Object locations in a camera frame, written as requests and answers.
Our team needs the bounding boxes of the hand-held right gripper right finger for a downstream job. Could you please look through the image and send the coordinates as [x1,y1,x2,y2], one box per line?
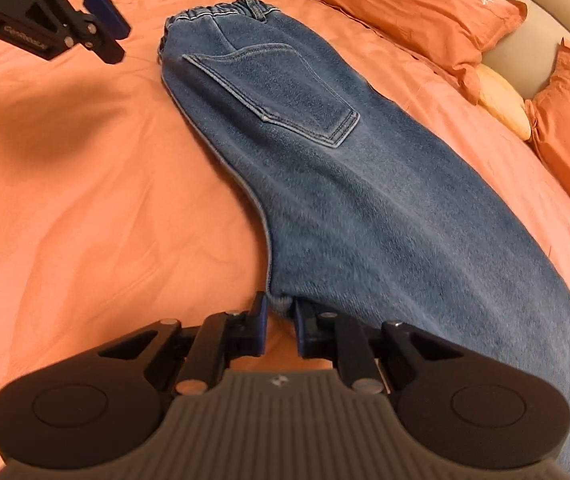
[294,300,466,397]

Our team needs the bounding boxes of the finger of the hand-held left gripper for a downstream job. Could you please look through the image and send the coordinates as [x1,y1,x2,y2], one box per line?
[29,0,132,65]

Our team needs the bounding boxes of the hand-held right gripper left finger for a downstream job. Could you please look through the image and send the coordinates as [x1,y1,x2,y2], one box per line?
[97,291,269,397]

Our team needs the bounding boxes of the blue denim pants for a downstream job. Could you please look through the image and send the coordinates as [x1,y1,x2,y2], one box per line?
[157,0,570,480]

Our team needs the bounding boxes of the yellow cushion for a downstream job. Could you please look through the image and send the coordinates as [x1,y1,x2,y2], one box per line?
[475,64,534,141]

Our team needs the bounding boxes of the beige upholstered headboard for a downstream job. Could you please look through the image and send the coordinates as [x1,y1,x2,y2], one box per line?
[480,0,570,101]

